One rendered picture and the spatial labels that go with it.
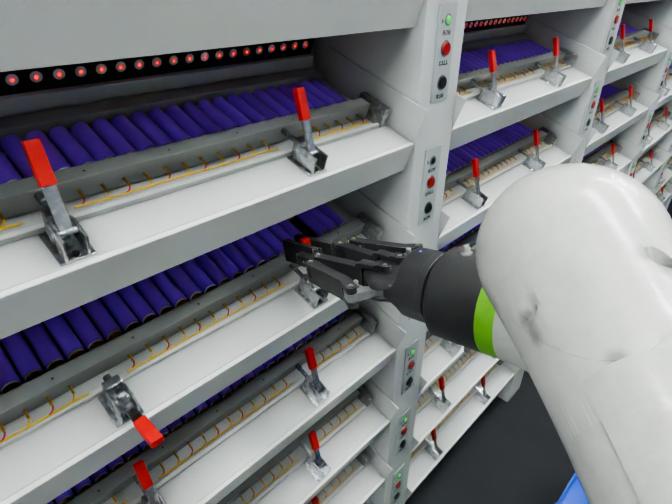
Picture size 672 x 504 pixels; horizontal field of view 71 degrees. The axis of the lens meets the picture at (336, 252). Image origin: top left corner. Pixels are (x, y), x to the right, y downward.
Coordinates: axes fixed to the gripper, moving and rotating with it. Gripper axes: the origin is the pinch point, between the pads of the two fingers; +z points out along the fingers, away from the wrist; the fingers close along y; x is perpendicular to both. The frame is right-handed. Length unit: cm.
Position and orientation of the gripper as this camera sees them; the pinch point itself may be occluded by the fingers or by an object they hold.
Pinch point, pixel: (309, 251)
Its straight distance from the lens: 60.9
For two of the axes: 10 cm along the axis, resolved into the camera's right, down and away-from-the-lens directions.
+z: -7.1, -1.9, 6.8
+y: 6.9, -3.7, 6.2
